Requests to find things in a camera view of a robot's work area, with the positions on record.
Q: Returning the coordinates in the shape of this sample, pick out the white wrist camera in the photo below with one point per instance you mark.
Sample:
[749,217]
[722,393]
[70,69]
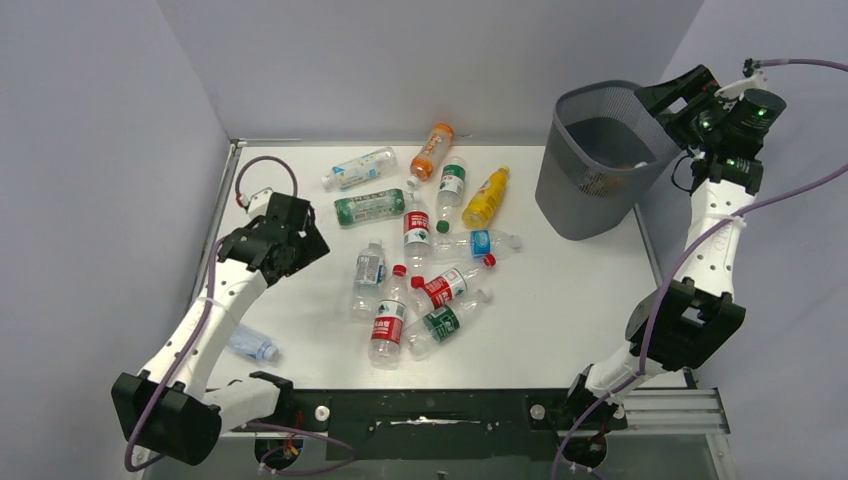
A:
[735,89]
[257,204]

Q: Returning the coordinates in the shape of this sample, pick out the red label bottle red cap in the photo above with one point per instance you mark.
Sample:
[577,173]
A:
[451,284]

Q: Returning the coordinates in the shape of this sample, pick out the dark green label bottle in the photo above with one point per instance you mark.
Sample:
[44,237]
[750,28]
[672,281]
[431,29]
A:
[427,334]

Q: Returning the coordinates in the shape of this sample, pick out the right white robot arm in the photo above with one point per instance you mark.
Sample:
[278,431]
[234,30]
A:
[693,313]

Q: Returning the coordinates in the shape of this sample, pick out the clear bottle blue white label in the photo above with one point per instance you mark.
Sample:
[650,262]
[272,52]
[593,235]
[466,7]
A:
[360,170]

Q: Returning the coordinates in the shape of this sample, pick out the red label water bottle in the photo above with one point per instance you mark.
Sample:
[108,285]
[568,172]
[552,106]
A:
[416,237]

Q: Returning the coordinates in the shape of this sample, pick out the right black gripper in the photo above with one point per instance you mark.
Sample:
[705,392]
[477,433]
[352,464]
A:
[693,88]

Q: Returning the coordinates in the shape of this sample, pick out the green label tea bottle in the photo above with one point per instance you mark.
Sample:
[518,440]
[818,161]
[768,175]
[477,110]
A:
[368,208]

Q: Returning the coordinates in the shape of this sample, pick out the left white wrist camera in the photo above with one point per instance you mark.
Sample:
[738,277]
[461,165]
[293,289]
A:
[257,204]

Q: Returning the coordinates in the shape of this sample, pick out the clear bottle grey label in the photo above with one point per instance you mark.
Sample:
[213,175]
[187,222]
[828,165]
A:
[368,281]

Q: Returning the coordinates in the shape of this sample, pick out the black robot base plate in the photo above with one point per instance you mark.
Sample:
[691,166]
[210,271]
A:
[432,424]

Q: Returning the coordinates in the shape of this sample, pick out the clear bottle green label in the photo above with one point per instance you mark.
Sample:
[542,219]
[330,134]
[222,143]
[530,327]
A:
[450,192]

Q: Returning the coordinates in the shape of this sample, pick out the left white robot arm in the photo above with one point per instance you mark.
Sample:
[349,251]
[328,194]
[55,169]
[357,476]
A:
[167,407]

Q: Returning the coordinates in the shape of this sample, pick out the orange drink bottle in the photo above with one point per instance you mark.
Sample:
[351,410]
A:
[430,156]

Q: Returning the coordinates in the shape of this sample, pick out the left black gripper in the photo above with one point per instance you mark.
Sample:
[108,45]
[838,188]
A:
[310,249]

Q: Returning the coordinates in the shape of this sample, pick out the red label bottle front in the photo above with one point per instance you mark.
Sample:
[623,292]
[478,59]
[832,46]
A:
[391,312]

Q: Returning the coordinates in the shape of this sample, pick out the yellow juice bottle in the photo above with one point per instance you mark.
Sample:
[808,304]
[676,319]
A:
[486,201]

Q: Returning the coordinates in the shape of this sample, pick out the light blue water bottle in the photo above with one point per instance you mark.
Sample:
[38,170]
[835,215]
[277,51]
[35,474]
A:
[254,345]

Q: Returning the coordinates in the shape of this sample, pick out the grey mesh waste bin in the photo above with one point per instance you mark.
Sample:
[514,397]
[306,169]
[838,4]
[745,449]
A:
[603,127]

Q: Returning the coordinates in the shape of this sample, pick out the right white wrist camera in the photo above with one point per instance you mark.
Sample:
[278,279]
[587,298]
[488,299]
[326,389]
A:
[735,89]

